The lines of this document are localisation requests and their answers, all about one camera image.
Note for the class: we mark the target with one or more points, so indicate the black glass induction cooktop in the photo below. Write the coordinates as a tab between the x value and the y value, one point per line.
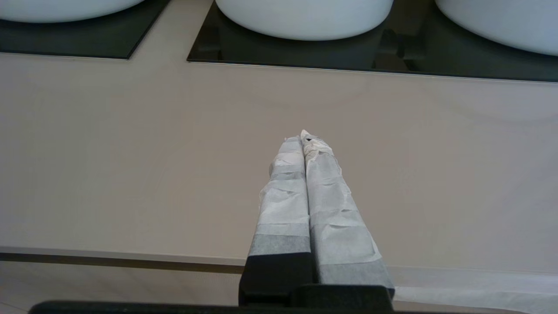
305	54
87	41

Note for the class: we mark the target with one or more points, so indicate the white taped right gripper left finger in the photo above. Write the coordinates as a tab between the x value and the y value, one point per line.
283	209

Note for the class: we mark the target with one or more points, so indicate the small deep white pot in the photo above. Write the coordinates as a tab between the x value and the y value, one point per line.
65	11

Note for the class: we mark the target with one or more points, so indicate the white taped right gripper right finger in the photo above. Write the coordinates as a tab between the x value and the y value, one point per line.
335	218

